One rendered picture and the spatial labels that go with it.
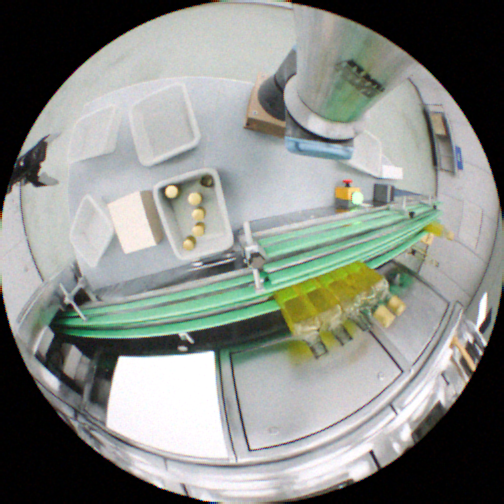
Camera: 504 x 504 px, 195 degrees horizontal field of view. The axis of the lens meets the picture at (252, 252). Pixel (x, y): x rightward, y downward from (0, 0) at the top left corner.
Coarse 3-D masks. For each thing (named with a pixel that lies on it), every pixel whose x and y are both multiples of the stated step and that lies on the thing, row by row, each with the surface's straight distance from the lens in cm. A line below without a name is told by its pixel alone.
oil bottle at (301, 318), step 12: (288, 288) 37; (276, 300) 40; (288, 300) 34; (300, 300) 34; (288, 312) 32; (300, 312) 32; (312, 312) 32; (288, 324) 35; (300, 324) 30; (312, 324) 31; (300, 336) 31
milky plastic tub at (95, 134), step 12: (108, 108) 62; (84, 120) 72; (96, 120) 72; (108, 120) 69; (120, 120) 63; (72, 132) 73; (84, 132) 76; (96, 132) 71; (108, 132) 56; (72, 144) 72; (84, 144) 75; (96, 144) 69; (108, 144) 57; (72, 156) 72; (84, 156) 62
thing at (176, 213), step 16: (176, 176) 39; (192, 176) 39; (160, 192) 43; (192, 192) 46; (208, 192) 45; (160, 208) 41; (176, 208) 47; (192, 208) 46; (208, 208) 45; (224, 208) 38; (176, 224) 47; (192, 224) 47; (208, 224) 46; (224, 224) 43; (176, 240) 44; (208, 240) 47; (224, 240) 44; (192, 256) 43
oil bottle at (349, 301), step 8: (328, 272) 42; (320, 280) 40; (328, 280) 40; (336, 280) 40; (328, 288) 38; (336, 288) 38; (344, 288) 38; (336, 296) 36; (344, 296) 36; (352, 296) 37; (344, 304) 35; (352, 304) 36; (360, 304) 37; (344, 312) 36; (352, 312) 36
